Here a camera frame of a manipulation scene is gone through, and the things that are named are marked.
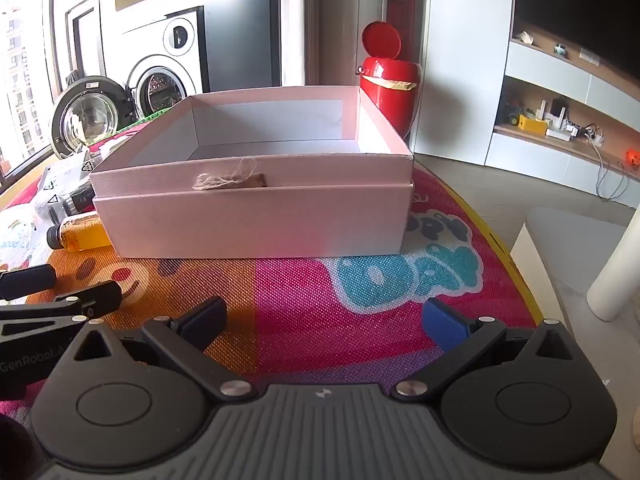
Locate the orange pumpkin toy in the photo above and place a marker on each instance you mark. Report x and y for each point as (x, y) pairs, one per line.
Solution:
(631, 158)

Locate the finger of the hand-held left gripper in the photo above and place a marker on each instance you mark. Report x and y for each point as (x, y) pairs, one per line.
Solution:
(102, 299)
(30, 280)

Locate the small white ornament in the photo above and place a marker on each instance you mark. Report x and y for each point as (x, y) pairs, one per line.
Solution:
(525, 37)

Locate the white low table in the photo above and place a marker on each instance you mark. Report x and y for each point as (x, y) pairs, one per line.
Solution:
(555, 255)

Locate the white cylinder post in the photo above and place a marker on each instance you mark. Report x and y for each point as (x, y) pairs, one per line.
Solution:
(615, 280)

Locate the amber liquid bottle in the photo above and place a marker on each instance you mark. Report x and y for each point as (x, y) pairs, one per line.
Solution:
(82, 235)

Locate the yellow toy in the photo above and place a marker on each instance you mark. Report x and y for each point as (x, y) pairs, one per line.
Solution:
(532, 125)

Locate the red trash bin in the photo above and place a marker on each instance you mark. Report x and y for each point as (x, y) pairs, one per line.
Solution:
(387, 85)

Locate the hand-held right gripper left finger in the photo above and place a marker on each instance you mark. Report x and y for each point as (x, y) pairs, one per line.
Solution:
(202, 322)

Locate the stacked white dryer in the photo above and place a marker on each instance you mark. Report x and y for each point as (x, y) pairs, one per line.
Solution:
(170, 35)

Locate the small teal ornament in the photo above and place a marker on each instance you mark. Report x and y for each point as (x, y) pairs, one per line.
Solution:
(560, 49)

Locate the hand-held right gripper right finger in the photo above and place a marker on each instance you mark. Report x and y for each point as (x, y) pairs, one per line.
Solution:
(445, 327)

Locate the pink cardboard box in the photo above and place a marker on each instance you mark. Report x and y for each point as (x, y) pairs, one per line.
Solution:
(250, 225)

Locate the front-load washing machine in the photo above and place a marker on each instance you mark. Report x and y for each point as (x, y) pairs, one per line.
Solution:
(160, 85)

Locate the white shelf unit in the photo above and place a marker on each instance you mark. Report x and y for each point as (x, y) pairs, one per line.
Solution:
(575, 160)

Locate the white label card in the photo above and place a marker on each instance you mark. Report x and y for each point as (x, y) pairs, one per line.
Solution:
(590, 56)

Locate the clear plastic bag black part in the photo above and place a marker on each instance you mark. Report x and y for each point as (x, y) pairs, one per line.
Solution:
(60, 180)

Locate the colourful cartoon play mat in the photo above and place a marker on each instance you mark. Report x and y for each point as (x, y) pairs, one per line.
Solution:
(310, 300)

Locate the red wall hanging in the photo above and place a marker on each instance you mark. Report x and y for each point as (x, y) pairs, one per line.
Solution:
(401, 0)

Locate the toy truck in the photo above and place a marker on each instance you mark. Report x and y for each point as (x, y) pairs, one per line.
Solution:
(513, 115)

